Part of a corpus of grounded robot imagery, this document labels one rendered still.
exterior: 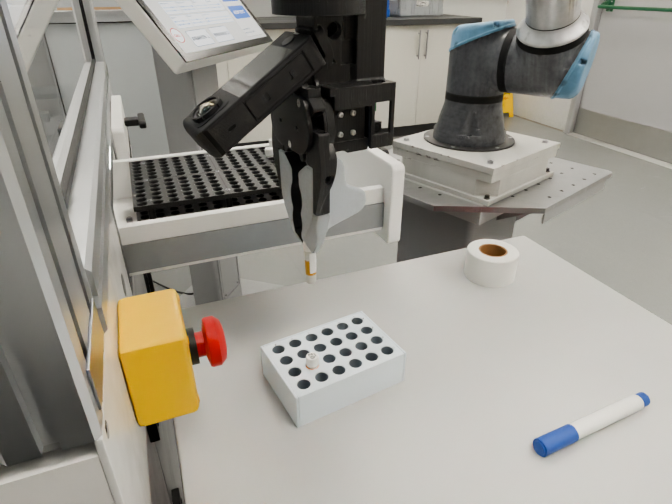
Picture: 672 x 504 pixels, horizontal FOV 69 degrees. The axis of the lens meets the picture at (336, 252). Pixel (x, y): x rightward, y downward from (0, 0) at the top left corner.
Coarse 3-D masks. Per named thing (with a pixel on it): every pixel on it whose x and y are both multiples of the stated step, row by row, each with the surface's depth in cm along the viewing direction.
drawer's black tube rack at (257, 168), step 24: (144, 168) 67; (168, 168) 68; (192, 168) 68; (216, 168) 67; (240, 168) 67; (264, 168) 68; (144, 192) 59; (168, 192) 60; (192, 192) 60; (216, 192) 60; (240, 192) 60; (264, 192) 61; (144, 216) 61; (168, 216) 60
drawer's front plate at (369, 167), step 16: (352, 160) 71; (368, 160) 66; (384, 160) 61; (352, 176) 72; (368, 176) 67; (384, 176) 62; (400, 176) 60; (384, 192) 63; (400, 192) 62; (384, 208) 64; (400, 208) 63; (384, 224) 65; (400, 224) 64; (384, 240) 66
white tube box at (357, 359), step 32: (352, 320) 54; (288, 352) 49; (320, 352) 49; (352, 352) 49; (384, 352) 50; (288, 384) 45; (320, 384) 45; (352, 384) 47; (384, 384) 49; (320, 416) 46
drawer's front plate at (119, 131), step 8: (112, 96) 97; (120, 96) 97; (112, 104) 90; (120, 104) 90; (112, 112) 84; (120, 112) 84; (112, 120) 80; (120, 120) 80; (112, 128) 75; (120, 128) 75; (120, 136) 75; (120, 144) 76; (128, 144) 86; (120, 152) 76; (128, 152) 77
